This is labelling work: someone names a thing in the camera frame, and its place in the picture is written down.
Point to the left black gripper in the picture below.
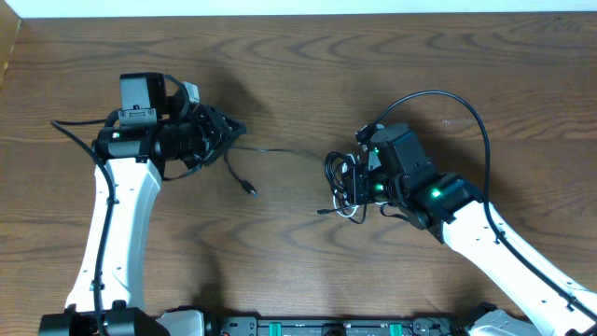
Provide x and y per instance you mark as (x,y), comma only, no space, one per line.
(218,135)

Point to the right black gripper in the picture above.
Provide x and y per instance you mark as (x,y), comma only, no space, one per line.
(360,193)

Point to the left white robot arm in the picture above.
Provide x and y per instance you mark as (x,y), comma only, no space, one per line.
(161,119)

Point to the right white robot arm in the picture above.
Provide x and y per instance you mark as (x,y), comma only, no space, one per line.
(398,174)

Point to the cardboard box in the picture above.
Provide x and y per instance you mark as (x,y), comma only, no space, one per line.
(10,24)

